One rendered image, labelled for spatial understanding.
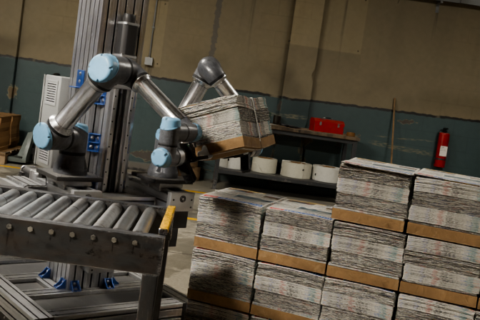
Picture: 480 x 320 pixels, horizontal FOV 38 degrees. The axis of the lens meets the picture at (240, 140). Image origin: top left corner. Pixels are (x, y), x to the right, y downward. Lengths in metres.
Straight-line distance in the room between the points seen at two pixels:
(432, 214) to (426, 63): 7.26
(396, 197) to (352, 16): 7.09
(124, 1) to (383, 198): 1.54
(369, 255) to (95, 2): 1.73
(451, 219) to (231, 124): 0.94
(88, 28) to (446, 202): 1.82
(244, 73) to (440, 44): 2.72
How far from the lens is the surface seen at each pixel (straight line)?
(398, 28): 9.84
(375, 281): 2.82
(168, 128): 2.63
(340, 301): 2.85
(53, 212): 2.46
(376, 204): 2.77
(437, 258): 2.77
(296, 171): 8.94
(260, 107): 3.11
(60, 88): 3.54
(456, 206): 2.74
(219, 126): 2.90
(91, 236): 2.22
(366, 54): 9.72
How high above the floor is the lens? 1.29
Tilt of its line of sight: 4 degrees down
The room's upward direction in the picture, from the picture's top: 8 degrees clockwise
